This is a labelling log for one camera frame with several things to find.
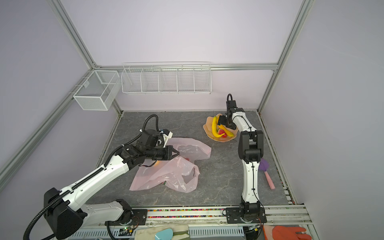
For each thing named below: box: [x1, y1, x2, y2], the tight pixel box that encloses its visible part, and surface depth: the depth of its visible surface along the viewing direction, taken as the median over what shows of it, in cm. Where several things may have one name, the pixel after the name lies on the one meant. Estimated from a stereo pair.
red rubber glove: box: [272, 225, 312, 240], surface depth 70 cm
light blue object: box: [155, 228, 174, 240], surface depth 69 cm
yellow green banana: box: [211, 116, 226, 138], surface depth 108 cm
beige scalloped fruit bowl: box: [203, 116, 239, 142], surface depth 107 cm
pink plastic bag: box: [129, 137, 212, 194], surface depth 76 cm
